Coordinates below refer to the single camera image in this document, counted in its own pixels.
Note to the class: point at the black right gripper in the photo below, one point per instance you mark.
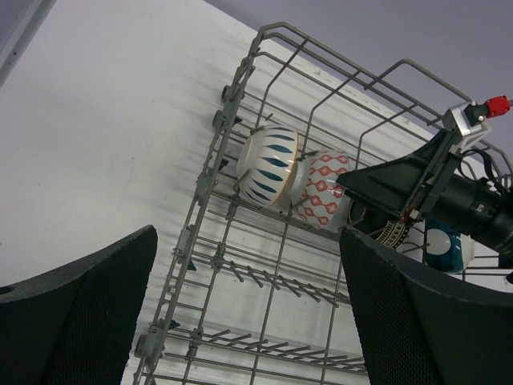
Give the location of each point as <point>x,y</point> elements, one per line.
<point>407,189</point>

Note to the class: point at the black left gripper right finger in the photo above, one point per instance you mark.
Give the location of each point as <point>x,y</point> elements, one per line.
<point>417,325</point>

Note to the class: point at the red diamond pattern bowl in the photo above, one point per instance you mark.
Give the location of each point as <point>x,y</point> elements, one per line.
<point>322,188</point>

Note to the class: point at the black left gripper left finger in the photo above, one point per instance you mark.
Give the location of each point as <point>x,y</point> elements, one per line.
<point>75,324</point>

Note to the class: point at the white bowl teal stripes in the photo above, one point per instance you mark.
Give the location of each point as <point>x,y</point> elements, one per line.
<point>266,163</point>

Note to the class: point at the black gold patterned bowl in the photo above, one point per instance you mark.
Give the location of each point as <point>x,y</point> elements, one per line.
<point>389,233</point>

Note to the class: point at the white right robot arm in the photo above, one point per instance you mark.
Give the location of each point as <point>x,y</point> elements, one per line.
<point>480,209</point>

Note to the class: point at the grey wire dish rack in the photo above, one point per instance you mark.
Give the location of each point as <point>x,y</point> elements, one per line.
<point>256,293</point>

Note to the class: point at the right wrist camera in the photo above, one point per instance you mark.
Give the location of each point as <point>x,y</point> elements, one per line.
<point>468,120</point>

